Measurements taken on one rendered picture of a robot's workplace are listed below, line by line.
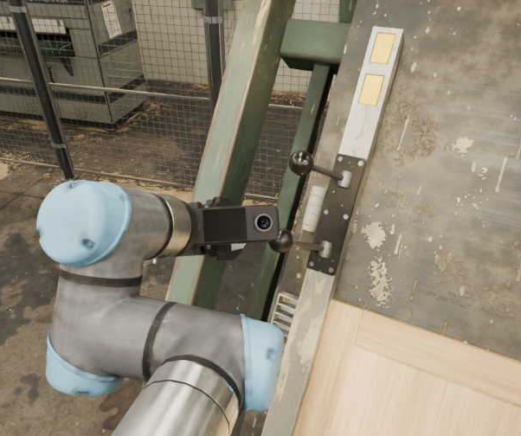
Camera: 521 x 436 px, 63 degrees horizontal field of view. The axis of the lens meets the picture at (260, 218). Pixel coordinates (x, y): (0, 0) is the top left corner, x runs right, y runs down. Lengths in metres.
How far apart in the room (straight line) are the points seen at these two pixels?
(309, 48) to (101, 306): 0.65
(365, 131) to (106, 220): 0.48
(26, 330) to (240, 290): 1.18
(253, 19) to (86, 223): 0.58
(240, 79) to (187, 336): 0.55
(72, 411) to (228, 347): 1.93
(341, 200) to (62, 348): 0.47
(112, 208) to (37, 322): 2.34
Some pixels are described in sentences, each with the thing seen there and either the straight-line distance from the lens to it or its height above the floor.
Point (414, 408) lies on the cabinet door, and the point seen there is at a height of 1.18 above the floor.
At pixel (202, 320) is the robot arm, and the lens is 0.38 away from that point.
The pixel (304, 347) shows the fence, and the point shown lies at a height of 1.23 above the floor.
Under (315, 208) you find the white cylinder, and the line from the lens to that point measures 0.74.
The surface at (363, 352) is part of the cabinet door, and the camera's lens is 0.76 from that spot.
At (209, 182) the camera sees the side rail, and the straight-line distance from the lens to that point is 0.80.
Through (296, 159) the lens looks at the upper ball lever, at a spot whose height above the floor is 1.53.
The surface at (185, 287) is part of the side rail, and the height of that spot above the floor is 1.25.
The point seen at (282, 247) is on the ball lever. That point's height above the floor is 1.42.
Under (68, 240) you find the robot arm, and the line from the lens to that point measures 0.39.
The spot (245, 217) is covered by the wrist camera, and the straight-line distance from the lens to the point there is 0.52.
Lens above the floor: 1.82
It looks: 35 degrees down
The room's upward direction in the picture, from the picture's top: straight up
